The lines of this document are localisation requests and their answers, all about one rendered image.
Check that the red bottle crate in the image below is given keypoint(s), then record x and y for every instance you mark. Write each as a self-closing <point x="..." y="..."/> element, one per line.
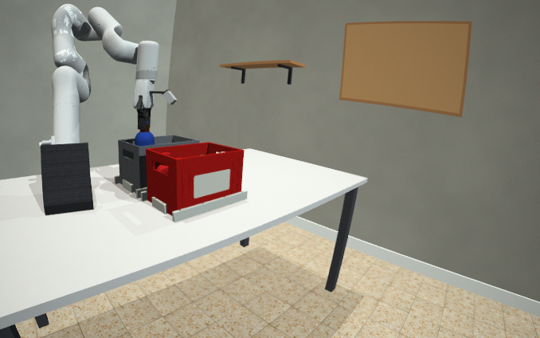
<point x="197" y="177"/>

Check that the blue bottle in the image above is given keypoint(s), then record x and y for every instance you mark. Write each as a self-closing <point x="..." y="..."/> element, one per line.
<point x="144" y="137"/>

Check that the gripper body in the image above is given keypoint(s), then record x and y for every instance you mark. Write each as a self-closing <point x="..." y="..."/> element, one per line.
<point x="142" y="87"/>

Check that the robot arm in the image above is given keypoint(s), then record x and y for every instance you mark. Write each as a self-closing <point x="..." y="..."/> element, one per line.
<point x="71" y="82"/>

